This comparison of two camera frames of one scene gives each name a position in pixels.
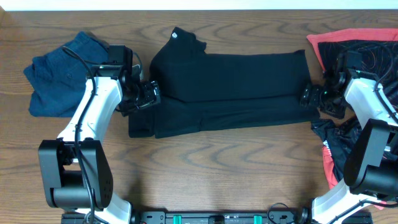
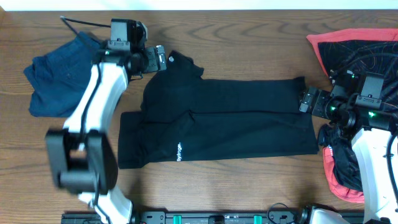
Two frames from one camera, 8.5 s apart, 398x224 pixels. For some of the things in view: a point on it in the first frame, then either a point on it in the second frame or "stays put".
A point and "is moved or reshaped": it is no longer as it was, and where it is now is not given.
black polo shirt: x=201 y=91 is moved or reshaped
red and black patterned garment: x=367 y=49 stays put
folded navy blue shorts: x=57 y=79 stays put
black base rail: x=262 y=217 stays put
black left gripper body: x=150 y=94 -> x=156 y=58
